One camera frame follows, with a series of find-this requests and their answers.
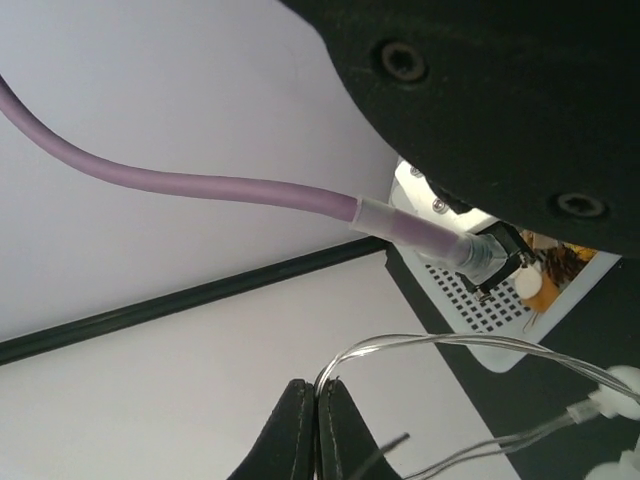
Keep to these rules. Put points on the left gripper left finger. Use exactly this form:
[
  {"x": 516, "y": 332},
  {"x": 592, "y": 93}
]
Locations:
[{"x": 285, "y": 447}]

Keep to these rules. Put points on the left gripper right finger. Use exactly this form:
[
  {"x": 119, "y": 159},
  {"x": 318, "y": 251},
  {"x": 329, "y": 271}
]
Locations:
[{"x": 345, "y": 447}]

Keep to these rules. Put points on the white plastic basket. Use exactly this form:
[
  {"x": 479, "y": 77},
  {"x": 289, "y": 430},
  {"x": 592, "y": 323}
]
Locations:
[{"x": 443, "y": 305}]

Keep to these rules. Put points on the white bulb string lights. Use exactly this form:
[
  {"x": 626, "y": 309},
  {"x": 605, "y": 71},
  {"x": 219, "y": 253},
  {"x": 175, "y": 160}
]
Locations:
[{"x": 533, "y": 400}]

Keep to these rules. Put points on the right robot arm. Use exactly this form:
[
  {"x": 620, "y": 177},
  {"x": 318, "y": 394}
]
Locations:
[{"x": 527, "y": 110}]

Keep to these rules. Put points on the right black frame post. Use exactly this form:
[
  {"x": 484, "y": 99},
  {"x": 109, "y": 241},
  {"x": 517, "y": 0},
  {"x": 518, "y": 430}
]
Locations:
[{"x": 81, "y": 330}]

